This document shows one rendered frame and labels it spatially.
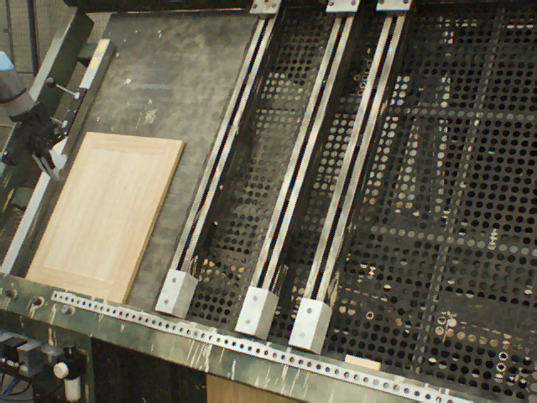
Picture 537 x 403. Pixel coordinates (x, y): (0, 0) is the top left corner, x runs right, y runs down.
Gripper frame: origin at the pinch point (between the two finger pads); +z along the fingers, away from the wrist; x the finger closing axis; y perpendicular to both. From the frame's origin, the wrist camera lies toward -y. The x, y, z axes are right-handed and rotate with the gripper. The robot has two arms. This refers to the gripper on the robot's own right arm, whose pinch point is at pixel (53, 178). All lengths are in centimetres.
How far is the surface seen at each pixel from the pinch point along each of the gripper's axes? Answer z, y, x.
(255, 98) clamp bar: 13, 65, -14
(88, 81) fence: 5, 55, 60
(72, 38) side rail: -5, 71, 84
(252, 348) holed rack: 49, 2, -50
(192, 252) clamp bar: 35.1, 16.3, -20.5
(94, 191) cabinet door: 28.2, 23.8, 33.7
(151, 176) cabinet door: 26.3, 34.4, 12.9
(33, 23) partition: 66, 240, 440
